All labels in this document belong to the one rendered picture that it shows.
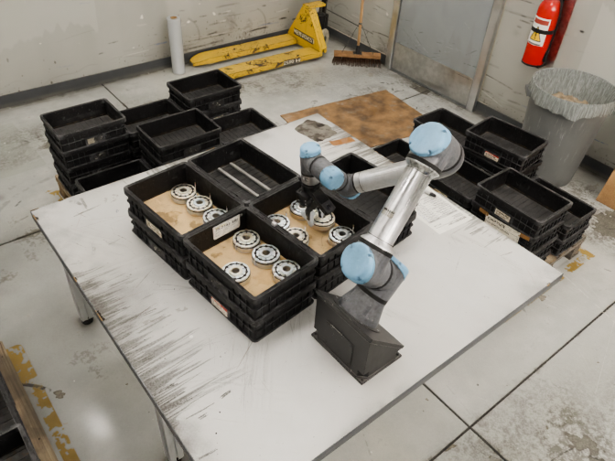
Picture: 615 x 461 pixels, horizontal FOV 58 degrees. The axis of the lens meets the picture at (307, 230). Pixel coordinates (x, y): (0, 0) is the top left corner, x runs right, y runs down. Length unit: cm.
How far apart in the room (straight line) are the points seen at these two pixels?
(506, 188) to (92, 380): 235
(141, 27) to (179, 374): 384
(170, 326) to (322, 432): 65
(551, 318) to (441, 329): 132
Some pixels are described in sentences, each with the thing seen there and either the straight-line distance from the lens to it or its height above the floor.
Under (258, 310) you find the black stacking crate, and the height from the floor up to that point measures 87.
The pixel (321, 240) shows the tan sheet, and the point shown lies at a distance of 215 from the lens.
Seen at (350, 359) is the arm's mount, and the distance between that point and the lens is 186.
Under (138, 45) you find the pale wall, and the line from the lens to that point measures 532.
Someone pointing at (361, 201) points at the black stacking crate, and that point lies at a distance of 237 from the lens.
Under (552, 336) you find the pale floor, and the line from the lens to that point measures 325.
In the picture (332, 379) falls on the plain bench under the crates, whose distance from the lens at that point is 189.
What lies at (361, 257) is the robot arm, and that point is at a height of 113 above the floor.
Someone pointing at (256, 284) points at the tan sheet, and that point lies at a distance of 197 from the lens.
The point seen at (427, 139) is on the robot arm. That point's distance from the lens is 169.
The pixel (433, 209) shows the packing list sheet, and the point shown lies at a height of 70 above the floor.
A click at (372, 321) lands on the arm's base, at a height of 88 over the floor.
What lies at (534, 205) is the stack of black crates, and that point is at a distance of 323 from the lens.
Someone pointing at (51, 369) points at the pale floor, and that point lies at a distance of 294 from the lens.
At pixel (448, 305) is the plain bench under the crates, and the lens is 219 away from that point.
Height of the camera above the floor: 224
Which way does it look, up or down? 40 degrees down
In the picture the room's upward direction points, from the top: 4 degrees clockwise
